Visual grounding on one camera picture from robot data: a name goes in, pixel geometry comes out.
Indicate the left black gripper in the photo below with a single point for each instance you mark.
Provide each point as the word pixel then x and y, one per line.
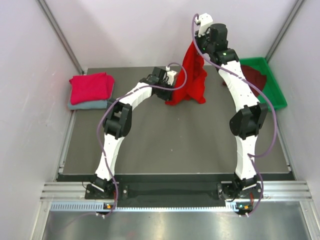
pixel 166 96

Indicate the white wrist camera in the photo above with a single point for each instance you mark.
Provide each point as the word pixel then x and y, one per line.
pixel 204 21
pixel 170 77

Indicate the green plastic bin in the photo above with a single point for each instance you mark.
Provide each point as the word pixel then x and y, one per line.
pixel 271 90

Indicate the right corner aluminium post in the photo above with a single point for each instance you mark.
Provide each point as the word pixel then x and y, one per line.
pixel 297 6

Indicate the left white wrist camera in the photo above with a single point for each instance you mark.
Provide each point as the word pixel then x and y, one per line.
pixel 170 77

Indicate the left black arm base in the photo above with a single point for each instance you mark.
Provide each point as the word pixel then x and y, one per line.
pixel 94 193

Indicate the bright red t-shirt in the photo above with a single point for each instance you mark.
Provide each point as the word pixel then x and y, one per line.
pixel 194 87

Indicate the dark red t-shirt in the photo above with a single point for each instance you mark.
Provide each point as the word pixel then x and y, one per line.
pixel 254 76

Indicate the slotted cable duct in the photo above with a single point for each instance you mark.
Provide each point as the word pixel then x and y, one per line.
pixel 106 207

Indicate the corner aluminium post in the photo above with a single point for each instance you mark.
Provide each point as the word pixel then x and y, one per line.
pixel 60 35
pixel 297 6

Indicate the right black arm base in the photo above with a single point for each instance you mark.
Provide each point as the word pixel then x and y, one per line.
pixel 228 192

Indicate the folded grey-blue t-shirt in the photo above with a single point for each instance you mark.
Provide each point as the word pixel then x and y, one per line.
pixel 88 105

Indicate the folded pink t-shirt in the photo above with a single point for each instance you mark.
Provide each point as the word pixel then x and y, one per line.
pixel 92 87

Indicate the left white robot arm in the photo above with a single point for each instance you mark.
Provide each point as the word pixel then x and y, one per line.
pixel 117 121

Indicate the left corner aluminium post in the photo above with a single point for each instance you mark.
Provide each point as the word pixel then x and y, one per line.
pixel 60 35

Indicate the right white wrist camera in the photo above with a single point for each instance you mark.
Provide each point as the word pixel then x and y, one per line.
pixel 204 21

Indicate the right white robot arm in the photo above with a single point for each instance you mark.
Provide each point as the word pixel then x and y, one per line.
pixel 250 114

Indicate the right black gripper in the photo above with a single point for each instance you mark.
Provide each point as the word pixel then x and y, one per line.
pixel 199 38

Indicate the aluminium frame rail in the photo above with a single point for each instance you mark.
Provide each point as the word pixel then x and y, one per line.
pixel 278 191

